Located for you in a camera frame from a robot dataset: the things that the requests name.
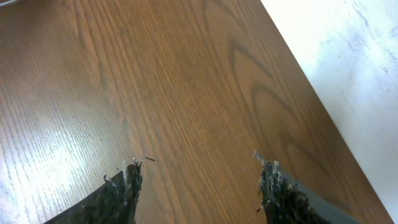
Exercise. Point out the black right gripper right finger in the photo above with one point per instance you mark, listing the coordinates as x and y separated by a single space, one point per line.
285 200

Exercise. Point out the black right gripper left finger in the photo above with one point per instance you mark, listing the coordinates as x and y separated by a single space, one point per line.
114 202

